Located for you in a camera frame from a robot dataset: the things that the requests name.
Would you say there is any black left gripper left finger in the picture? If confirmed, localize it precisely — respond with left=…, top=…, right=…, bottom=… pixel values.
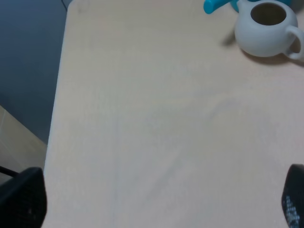
left=0, top=167, right=47, bottom=228

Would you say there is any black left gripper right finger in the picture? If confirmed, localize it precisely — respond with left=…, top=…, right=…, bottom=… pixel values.
left=281, top=164, right=304, bottom=228

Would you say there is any beige ceramic teapot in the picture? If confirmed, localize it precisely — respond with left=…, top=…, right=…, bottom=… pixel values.
left=234, top=0, right=304, bottom=60

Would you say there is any teal saucepan with handle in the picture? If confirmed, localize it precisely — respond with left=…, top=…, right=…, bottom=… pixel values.
left=203, top=0, right=238, bottom=14

